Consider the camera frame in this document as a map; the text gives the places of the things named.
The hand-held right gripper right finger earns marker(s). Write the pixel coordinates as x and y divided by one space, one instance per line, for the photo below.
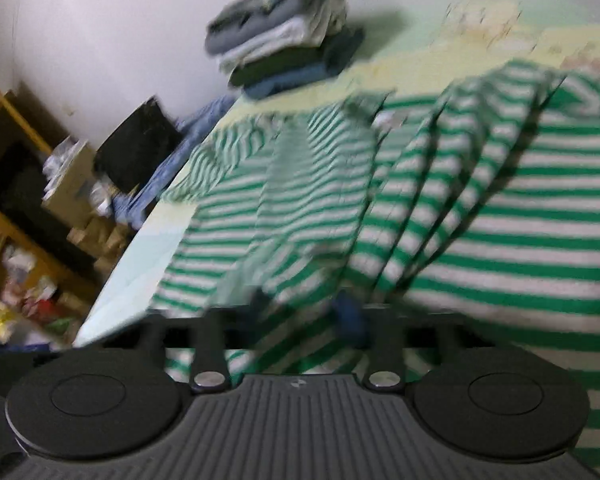
352 322

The black bag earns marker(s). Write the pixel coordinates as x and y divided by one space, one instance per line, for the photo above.
135 145

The cartoon printed blanket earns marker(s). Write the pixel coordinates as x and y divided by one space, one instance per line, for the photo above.
145 270

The beige cardboard box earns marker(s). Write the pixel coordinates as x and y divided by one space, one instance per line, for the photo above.
70 190

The stack of folded clothes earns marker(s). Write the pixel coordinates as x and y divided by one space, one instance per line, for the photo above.
300 77
285 35

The dark green folded garment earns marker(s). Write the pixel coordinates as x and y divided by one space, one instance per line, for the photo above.
275 64

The green white striped shirt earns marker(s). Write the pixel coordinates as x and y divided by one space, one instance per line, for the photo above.
505 220

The grey folded garment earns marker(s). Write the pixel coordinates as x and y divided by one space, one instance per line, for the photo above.
240 35

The blue patterned cloth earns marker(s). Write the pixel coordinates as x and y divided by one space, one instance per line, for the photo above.
175 160

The pile of colourful packets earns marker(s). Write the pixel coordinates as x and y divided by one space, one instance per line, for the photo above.
10 305

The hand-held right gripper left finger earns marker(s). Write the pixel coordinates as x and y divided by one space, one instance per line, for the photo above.
210 345

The yellow wooden shelf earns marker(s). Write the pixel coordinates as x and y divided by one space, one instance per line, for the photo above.
17 115

